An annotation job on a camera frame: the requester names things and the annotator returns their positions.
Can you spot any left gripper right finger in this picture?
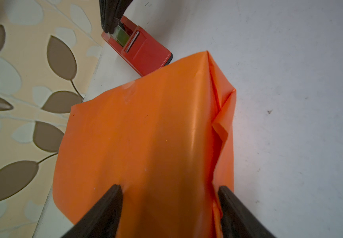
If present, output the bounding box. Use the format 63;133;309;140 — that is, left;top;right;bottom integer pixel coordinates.
218;185;275;238

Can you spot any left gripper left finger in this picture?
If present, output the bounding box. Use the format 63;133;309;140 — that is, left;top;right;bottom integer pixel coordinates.
62;184;123;238

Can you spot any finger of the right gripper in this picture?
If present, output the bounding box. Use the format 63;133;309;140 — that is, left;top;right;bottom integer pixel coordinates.
99;0;133;34

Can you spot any red tape dispenser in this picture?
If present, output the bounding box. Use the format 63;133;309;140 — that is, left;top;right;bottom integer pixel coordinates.
102;16;173;76

